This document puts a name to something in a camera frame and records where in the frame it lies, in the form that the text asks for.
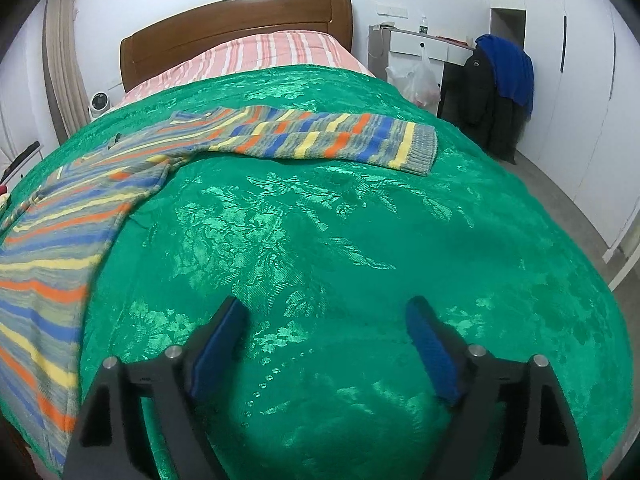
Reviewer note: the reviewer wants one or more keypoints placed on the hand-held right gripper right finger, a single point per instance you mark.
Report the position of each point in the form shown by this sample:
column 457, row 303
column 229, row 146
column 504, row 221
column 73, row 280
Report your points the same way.
column 435, row 355

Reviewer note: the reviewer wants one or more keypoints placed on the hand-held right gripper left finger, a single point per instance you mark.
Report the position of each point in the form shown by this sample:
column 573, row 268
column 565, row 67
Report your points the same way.
column 220, row 350

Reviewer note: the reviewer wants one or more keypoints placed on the multicolour striped knit sweater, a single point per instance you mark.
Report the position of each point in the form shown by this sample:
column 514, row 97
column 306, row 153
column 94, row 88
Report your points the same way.
column 300, row 135

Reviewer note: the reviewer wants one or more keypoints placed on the green floral blanket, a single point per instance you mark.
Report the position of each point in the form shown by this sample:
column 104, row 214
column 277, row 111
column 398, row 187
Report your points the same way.
column 325, row 240

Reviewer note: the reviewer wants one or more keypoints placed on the black jacket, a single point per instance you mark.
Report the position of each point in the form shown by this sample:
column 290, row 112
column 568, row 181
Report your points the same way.
column 480, row 95

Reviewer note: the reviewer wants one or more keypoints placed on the white round fan heater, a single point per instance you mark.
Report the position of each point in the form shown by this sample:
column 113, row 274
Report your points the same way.
column 100, row 105

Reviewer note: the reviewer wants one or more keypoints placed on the black flat item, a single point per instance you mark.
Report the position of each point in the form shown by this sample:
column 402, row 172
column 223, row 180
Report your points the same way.
column 22, row 160

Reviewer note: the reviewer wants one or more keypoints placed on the white plastic bag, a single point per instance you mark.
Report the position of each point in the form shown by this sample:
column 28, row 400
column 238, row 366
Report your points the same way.
column 420, row 80

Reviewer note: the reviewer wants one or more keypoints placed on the blue garment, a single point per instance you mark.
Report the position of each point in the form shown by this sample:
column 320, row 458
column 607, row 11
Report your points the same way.
column 510, row 70

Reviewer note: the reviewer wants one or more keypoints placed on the pink striped bed sheet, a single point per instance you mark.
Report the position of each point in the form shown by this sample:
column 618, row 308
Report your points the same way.
column 260, row 52

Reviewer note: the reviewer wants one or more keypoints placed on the white wardrobe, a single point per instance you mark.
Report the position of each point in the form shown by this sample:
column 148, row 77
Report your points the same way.
column 575, row 85

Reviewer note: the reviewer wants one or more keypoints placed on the white desk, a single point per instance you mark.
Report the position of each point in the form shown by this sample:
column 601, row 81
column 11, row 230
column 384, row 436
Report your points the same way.
column 440, row 45

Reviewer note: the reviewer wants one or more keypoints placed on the clear plastic bottle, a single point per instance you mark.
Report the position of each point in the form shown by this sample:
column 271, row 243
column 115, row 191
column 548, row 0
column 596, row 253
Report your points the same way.
column 424, row 26

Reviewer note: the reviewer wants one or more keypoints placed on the brown wooden headboard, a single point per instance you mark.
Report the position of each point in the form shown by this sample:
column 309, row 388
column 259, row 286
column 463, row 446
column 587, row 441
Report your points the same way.
column 225, row 20

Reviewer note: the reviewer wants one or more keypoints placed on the beige curtain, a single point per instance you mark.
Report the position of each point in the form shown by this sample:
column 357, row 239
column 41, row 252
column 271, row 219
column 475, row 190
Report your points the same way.
column 60, row 60

